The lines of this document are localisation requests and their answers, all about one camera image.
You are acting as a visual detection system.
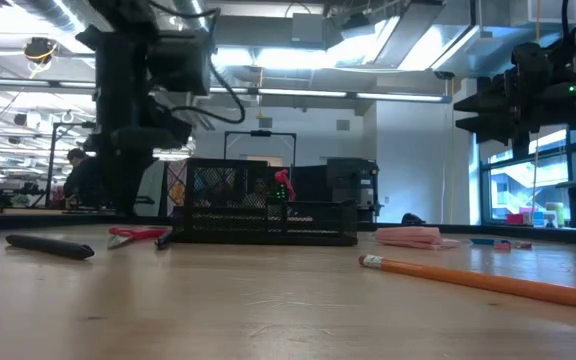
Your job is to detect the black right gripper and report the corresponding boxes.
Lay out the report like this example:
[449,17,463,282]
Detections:
[452,43,576,146]

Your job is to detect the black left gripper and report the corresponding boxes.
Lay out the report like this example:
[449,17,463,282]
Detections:
[110,94,193,217]

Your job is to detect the red-handled scissors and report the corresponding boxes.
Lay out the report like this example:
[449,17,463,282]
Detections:
[107,225,170,250]

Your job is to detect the black marker pen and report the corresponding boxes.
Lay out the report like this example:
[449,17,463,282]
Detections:
[5,233,96,261]

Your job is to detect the black mesh desk organizer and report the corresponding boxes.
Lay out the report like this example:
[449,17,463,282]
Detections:
[171,157,360,247]

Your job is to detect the pink sticky note pad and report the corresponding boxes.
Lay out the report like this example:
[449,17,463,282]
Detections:
[374,225,463,251]

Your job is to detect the orange wooden pencil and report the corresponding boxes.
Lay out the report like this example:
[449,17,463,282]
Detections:
[357,253,576,315]

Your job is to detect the pale teal curtain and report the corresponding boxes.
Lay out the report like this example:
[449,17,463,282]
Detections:
[135,160,167,217]

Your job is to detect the colourful patterned banner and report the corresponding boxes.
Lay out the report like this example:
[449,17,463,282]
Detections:
[165,159,189,217]

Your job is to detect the person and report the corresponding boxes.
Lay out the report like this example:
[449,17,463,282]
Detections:
[62,147,114,210]

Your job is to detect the coloured boxes behind window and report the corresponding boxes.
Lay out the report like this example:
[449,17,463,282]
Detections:
[505,201,565,227]

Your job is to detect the small red hanging object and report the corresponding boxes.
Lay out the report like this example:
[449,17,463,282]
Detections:
[273,168,298,202]

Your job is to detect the black cabinet machine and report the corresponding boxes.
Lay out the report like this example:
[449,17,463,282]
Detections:
[325,156,383,222]

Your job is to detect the long ceiling light strip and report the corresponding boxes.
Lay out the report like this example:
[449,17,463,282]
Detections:
[208,87,445,103]

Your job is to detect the grey ceiling box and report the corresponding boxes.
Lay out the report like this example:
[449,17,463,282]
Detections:
[290,12,326,44]

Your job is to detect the black metal stand frame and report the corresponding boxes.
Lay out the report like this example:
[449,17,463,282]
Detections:
[223,130,298,166]
[44,121,98,209]

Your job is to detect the yellow hanging cable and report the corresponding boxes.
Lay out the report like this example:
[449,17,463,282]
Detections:
[531,0,543,224]

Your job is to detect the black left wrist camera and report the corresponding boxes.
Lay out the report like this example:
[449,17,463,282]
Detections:
[147,29,214,97]

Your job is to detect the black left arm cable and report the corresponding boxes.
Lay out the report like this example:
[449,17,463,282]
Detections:
[167,47,247,125]

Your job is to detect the black ceiling dome camera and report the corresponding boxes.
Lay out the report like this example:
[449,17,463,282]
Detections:
[22,36,58,65]

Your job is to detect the silver spiral ceiling duct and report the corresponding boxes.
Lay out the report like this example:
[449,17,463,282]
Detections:
[0,0,99,56]

